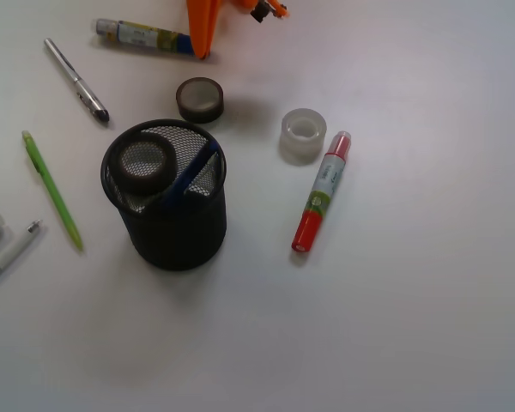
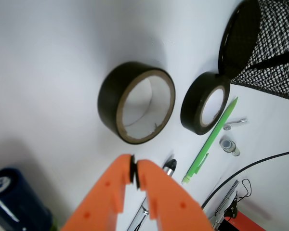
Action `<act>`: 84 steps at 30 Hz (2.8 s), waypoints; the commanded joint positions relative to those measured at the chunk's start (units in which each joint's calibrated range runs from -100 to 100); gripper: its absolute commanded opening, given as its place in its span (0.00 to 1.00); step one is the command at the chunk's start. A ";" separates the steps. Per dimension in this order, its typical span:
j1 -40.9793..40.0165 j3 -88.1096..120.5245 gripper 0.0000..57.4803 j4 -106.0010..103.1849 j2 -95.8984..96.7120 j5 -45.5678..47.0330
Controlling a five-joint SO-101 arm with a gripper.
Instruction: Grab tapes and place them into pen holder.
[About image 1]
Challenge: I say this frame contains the red and white marker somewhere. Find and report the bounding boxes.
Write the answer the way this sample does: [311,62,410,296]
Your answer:
[292,131,351,252]

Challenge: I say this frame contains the blue yellow glue tube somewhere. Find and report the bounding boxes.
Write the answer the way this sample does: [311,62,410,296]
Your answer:
[92,18,195,56]

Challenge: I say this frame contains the black tape roll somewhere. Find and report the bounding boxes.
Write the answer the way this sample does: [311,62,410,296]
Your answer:
[110,131,178,196]
[176,77,224,124]

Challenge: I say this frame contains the black mesh pen holder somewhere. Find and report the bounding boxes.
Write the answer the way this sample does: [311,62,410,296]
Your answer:
[100,119,227,271]

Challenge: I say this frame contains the black tape roll in holder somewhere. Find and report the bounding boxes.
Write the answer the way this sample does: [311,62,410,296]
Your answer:
[110,131,178,196]

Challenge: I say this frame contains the silver pen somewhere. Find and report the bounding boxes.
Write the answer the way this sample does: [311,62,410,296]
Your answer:
[44,38,110,124]

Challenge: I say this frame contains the blue pen in holder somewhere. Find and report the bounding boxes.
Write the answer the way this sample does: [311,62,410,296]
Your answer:
[159,140,219,212]

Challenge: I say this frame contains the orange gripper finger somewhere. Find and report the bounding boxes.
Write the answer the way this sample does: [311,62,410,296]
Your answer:
[186,0,221,59]

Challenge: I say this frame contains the green mechanical pencil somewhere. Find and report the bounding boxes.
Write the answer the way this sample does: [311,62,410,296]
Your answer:
[21,130,83,251]

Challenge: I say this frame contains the white pen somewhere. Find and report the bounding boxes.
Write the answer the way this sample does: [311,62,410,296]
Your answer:
[0,220,42,275]

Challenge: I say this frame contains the clear tape roll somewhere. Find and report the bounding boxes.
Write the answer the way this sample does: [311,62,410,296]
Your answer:
[278,108,327,166]

